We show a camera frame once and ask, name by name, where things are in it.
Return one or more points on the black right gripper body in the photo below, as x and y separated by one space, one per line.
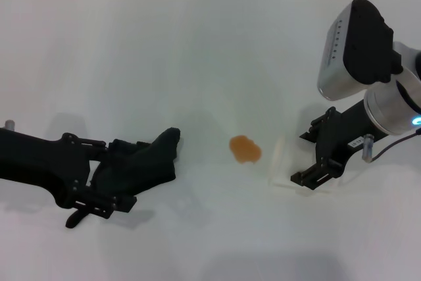
345 133

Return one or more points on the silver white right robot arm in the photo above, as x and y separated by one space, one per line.
391 106

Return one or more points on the translucent plastic cup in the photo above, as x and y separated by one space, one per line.
279 162

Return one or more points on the orange liquid stain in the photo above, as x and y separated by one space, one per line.
245 151

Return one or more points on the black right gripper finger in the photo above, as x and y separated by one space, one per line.
312 134
315 175

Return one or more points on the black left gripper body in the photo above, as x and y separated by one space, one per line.
39 166

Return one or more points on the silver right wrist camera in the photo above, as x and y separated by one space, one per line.
335 64

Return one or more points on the dark rag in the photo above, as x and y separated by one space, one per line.
154 162

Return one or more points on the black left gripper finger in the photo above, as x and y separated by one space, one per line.
121 203
125 147

